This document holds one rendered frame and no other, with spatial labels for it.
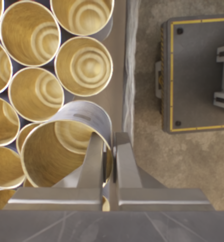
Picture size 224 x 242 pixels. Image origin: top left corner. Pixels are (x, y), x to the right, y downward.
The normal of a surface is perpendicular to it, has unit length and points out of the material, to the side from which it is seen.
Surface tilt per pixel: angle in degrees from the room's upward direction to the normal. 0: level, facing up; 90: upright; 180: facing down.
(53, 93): 2
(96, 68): 2
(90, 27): 2
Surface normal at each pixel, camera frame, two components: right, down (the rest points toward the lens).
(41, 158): 0.93, -0.35
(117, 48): 0.06, 0.29
